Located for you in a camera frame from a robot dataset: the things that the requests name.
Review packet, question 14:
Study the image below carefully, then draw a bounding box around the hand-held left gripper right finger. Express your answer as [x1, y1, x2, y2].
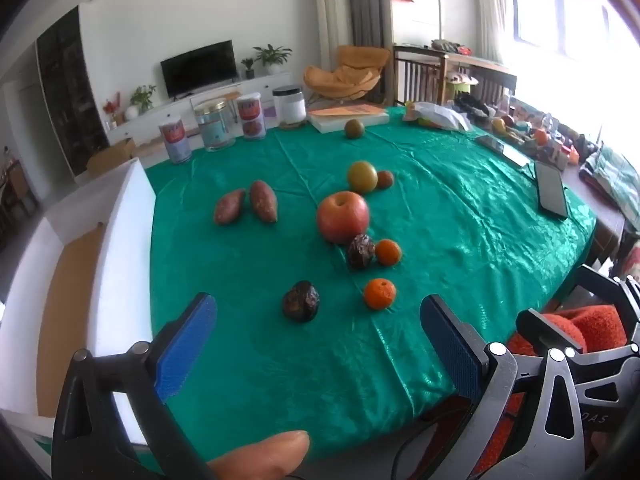
[420, 294, 587, 480]

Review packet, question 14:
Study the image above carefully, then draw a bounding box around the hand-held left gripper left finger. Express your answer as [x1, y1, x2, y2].
[52, 292, 218, 480]

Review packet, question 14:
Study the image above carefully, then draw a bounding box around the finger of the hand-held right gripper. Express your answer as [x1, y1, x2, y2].
[564, 263, 640, 321]
[515, 308, 588, 356]

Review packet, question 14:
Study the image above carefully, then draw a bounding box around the small orange tangerine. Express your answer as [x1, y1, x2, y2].
[375, 239, 403, 267]
[363, 278, 397, 311]

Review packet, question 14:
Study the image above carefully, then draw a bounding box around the dark brown water chestnut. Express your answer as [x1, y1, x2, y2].
[347, 234, 376, 271]
[282, 280, 321, 323]

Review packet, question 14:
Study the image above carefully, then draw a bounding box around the oval sweet potato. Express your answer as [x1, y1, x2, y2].
[213, 188, 247, 226]

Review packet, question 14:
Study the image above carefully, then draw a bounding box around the white foam box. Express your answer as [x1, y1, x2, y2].
[0, 157, 157, 456]

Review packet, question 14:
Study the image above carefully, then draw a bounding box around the long pointed sweet potato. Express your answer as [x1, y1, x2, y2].
[249, 180, 279, 224]

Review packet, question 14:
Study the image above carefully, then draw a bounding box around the red apple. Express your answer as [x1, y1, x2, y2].
[316, 191, 371, 246]

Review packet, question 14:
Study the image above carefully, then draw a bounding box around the yellow green round pear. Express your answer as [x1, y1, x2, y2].
[347, 160, 379, 195]

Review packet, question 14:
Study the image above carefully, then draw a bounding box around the person's left hand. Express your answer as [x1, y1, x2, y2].
[206, 430, 311, 480]

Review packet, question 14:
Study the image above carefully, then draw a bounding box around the red fuzzy clothing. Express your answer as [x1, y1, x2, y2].
[470, 305, 628, 480]

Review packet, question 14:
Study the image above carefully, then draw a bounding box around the green tablecloth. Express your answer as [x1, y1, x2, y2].
[145, 105, 598, 463]

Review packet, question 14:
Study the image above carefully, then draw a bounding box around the black smartphone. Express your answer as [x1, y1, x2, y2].
[534, 161, 569, 219]

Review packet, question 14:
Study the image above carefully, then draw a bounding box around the folded green patterned cloth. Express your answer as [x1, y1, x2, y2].
[580, 145, 640, 221]

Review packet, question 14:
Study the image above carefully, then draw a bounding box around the pile of assorted small items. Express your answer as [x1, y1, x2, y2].
[490, 95, 601, 166]

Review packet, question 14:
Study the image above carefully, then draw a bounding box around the flat grey tablet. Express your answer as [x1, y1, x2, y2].
[475, 134, 531, 167]

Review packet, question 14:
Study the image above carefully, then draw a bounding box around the brown cardboard box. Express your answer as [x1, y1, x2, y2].
[87, 137, 137, 178]

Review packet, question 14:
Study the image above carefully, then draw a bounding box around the red label tin can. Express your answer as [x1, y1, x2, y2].
[158, 120, 193, 165]
[236, 92, 266, 141]

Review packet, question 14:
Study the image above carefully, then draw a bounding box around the wooden slatted chair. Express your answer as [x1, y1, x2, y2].
[450, 67, 518, 106]
[392, 45, 451, 107]

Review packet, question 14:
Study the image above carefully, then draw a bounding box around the clear jar with gold lid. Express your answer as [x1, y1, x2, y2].
[193, 100, 236, 152]

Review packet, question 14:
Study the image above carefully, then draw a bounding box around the white plastic bag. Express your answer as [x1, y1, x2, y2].
[402, 101, 473, 132]

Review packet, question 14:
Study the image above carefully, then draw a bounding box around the white television cabinet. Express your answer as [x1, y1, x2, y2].
[105, 71, 293, 146]

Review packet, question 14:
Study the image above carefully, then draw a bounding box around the wooden dining furniture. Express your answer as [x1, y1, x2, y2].
[0, 157, 38, 226]

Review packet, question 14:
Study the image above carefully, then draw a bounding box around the red flower arrangement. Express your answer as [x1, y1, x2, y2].
[102, 92, 122, 128]

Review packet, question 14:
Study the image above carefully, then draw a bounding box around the white foam slab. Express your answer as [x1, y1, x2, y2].
[306, 107, 391, 134]

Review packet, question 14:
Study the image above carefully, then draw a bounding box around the leafy green potted plant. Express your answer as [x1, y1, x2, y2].
[129, 84, 157, 116]

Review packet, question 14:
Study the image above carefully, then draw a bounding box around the white jar with black lid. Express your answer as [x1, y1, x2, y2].
[272, 86, 307, 130]

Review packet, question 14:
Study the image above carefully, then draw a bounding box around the orange paper sheet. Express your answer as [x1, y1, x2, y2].
[309, 104, 386, 117]

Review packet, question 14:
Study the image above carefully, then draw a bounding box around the dark framed window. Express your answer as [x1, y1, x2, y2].
[511, 0, 626, 56]

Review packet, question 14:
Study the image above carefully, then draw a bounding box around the black television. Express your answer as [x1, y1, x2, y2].
[160, 40, 239, 98]

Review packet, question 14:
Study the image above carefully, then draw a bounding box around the dark glass cabinet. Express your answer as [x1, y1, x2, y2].
[35, 7, 108, 176]

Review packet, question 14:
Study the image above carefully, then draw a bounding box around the white sheer curtain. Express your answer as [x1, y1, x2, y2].
[472, 0, 516, 68]

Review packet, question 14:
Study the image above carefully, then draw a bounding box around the orange lounge chair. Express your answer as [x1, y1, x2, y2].
[303, 45, 392, 107]

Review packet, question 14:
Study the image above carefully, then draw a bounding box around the large green potted plant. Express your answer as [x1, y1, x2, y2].
[252, 44, 293, 76]

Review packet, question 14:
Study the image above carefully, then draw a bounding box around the grey curtain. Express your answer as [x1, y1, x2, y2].
[332, 0, 396, 103]

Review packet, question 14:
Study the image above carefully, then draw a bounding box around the white tower air conditioner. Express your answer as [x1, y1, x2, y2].
[313, 0, 352, 81]

